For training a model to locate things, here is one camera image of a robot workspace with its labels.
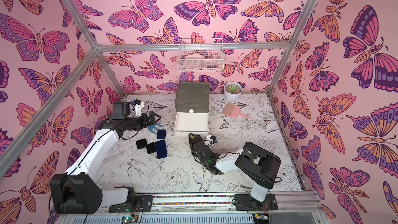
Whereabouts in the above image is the aluminium front rail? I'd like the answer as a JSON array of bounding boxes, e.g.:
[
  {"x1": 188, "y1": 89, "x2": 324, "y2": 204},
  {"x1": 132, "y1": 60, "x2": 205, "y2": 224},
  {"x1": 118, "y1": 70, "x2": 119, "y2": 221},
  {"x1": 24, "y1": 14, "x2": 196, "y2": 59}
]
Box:
[{"x1": 59, "y1": 192, "x2": 328, "y2": 224}]

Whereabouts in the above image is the white potted succulent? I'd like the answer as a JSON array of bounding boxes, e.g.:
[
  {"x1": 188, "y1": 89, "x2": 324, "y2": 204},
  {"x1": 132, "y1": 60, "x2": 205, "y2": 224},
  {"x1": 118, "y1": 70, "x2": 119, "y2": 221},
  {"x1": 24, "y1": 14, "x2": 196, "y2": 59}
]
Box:
[{"x1": 224, "y1": 82, "x2": 243, "y2": 103}]

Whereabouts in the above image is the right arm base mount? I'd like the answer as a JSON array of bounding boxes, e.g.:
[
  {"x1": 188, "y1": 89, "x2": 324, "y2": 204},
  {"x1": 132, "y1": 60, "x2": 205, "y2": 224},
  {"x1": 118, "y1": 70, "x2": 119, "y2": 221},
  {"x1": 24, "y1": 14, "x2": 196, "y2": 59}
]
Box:
[{"x1": 231, "y1": 193, "x2": 278, "y2": 212}]

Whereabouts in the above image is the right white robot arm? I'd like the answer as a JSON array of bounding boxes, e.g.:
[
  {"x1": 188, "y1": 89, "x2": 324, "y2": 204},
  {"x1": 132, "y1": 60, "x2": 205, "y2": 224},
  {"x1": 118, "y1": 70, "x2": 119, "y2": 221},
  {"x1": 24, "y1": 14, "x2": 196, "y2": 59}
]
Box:
[{"x1": 188, "y1": 133, "x2": 282, "y2": 203}]

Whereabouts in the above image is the three-drawer cabinet frame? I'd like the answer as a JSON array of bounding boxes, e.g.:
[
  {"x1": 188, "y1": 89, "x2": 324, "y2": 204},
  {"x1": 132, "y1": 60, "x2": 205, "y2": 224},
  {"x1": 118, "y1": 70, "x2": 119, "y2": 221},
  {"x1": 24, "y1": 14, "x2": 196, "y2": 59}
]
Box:
[{"x1": 175, "y1": 82, "x2": 210, "y2": 114}]

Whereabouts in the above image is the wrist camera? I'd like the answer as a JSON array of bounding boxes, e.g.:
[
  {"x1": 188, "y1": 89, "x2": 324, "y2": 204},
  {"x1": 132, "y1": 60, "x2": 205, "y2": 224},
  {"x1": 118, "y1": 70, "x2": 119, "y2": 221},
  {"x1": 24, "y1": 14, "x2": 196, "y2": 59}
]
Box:
[
  {"x1": 111, "y1": 100, "x2": 145, "y2": 120},
  {"x1": 204, "y1": 134, "x2": 218, "y2": 146}
]

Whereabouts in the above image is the small navy brooch box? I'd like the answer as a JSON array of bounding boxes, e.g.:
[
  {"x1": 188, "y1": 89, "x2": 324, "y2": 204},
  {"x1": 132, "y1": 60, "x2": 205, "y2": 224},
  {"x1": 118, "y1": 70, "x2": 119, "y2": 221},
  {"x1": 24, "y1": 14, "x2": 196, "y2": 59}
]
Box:
[{"x1": 157, "y1": 130, "x2": 166, "y2": 140}]

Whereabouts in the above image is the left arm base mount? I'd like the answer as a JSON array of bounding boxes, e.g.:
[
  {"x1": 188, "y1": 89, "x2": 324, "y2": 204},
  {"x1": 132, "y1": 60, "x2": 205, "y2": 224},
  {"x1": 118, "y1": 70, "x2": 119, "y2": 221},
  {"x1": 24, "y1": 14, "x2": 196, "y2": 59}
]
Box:
[{"x1": 108, "y1": 195, "x2": 153, "y2": 213}]

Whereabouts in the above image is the white wire basket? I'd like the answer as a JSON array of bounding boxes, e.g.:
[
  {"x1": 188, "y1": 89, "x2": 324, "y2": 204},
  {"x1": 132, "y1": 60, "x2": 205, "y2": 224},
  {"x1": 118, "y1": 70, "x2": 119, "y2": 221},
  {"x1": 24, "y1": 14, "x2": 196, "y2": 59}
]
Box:
[{"x1": 176, "y1": 38, "x2": 225, "y2": 73}]

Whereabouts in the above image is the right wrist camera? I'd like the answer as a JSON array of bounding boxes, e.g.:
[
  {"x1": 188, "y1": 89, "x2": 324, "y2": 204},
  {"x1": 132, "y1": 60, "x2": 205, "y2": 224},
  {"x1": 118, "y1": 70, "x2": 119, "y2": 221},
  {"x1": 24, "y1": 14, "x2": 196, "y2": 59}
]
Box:
[{"x1": 204, "y1": 134, "x2": 218, "y2": 146}]

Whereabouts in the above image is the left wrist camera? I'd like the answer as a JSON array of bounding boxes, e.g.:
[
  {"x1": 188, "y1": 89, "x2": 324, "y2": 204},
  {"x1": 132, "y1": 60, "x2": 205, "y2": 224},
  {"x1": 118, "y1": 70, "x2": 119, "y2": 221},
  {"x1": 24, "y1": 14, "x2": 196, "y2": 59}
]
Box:
[{"x1": 111, "y1": 100, "x2": 145, "y2": 120}]

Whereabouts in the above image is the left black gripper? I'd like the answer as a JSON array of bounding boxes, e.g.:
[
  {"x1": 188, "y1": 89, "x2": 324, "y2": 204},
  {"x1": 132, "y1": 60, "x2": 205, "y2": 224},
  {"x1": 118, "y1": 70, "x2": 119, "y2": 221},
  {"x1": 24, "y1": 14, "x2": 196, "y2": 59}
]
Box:
[{"x1": 125, "y1": 111, "x2": 161, "y2": 131}]

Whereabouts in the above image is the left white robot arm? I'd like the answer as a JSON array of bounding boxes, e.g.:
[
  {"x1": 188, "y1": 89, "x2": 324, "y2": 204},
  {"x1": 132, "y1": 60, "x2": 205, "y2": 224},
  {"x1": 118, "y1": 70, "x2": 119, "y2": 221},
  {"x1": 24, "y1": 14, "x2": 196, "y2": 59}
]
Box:
[{"x1": 49, "y1": 102, "x2": 161, "y2": 215}]

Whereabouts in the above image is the black brooch box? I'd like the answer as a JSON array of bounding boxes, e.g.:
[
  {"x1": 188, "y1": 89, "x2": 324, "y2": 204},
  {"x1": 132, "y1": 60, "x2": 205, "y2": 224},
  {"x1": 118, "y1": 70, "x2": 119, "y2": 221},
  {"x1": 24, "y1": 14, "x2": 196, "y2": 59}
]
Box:
[
  {"x1": 136, "y1": 139, "x2": 147, "y2": 150},
  {"x1": 146, "y1": 142, "x2": 157, "y2": 155}
]

